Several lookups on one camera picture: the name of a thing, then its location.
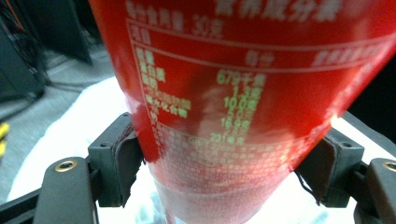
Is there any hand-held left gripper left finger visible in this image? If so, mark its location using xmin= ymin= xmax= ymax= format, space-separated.
xmin=87 ymin=112 xmax=145 ymax=208

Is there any red chip can yellow lid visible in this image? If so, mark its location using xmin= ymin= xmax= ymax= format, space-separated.
xmin=88 ymin=0 xmax=396 ymax=224

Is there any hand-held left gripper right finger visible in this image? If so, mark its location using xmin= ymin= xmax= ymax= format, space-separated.
xmin=293 ymin=126 xmax=365 ymax=209

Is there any black yellow striped base plate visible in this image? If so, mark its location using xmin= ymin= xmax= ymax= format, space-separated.
xmin=0 ymin=121 xmax=10 ymax=158

